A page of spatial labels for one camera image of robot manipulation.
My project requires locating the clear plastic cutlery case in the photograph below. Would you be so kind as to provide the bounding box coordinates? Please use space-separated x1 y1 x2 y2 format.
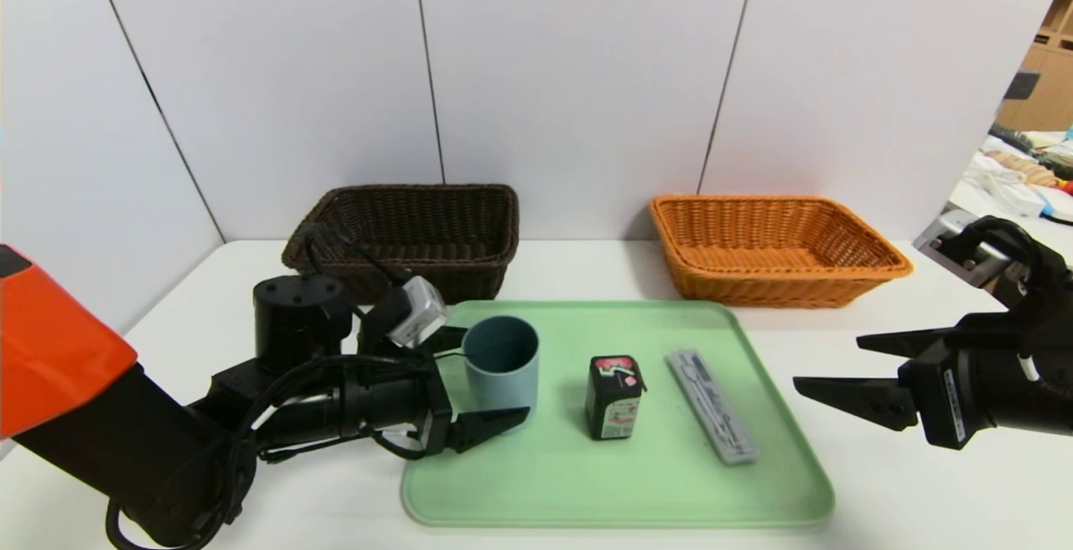
666 349 760 465

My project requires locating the black right camera cable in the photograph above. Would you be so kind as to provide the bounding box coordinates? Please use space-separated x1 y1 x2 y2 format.
956 216 1059 299

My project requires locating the blue plastic cup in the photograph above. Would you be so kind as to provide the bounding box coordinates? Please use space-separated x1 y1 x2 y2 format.
461 315 540 429

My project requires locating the small black food carton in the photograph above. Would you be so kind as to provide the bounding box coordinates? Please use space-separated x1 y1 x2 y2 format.
585 355 647 441

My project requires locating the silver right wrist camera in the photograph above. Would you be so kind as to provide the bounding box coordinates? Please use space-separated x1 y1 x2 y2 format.
914 210 1011 287

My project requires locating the green plastic tray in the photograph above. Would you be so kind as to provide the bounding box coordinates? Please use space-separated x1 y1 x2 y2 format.
402 299 836 528

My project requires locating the white crumpled cloth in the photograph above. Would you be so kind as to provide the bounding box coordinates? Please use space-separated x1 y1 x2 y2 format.
964 152 1049 217

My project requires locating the beige knitted cloth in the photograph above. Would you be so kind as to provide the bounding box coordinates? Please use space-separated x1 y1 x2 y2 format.
989 152 1061 190

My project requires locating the dark brown wicker basket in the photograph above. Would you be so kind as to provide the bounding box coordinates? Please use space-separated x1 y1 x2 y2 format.
282 184 521 306

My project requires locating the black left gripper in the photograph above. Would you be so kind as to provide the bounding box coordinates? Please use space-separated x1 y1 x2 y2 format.
343 324 531 456

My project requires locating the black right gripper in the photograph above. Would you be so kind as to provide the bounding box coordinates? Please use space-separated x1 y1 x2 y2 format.
792 325 1073 451

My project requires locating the white background table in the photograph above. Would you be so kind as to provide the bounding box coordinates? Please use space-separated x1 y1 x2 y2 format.
947 131 1073 270

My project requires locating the black camera cable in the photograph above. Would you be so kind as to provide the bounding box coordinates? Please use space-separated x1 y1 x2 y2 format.
302 223 412 287
956 216 1059 299

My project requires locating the orange wicker basket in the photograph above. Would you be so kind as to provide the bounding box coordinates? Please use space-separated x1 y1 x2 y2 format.
650 195 914 309

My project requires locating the black left camera cable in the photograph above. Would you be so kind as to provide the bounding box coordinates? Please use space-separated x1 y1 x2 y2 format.
302 223 412 287

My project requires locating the wooden shelf unit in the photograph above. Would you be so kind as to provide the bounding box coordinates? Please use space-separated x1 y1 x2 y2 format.
998 0 1073 133

